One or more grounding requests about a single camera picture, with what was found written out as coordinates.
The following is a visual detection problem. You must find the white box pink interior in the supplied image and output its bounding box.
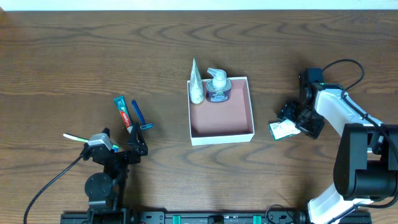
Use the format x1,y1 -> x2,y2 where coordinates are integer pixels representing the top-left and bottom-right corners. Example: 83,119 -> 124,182
187,77 -> 255,146

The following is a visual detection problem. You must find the Colgate toothpaste tube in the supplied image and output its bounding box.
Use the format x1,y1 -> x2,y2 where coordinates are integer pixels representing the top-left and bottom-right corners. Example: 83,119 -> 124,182
114,96 -> 133,133

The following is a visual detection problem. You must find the purple hand soap pump bottle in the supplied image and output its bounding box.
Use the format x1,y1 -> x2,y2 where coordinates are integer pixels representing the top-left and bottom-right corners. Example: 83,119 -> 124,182
206,68 -> 232,103

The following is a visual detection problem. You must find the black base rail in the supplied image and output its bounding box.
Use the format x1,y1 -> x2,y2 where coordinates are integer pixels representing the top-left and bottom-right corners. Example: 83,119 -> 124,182
60,207 -> 374,224

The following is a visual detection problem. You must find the white Pantene tube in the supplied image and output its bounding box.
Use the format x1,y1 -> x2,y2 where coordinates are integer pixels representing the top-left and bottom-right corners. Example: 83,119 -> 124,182
189,59 -> 205,104

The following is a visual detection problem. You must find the blue disposable razor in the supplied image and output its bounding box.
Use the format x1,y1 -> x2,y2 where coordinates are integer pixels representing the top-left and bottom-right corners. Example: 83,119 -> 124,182
131,100 -> 154,130

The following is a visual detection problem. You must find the green white toothbrush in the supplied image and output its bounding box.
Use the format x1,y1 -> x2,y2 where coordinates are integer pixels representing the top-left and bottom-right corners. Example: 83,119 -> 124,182
63,133 -> 119,152

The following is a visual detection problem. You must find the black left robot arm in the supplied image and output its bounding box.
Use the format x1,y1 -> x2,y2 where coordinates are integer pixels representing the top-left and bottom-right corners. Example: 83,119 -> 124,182
80,123 -> 148,223

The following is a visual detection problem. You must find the green white soap packet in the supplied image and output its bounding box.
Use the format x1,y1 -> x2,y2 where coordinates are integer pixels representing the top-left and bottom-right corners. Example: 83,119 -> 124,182
269,119 -> 301,141

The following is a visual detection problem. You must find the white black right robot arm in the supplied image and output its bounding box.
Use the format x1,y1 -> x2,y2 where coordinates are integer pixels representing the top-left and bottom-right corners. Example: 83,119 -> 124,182
279,80 -> 397,223

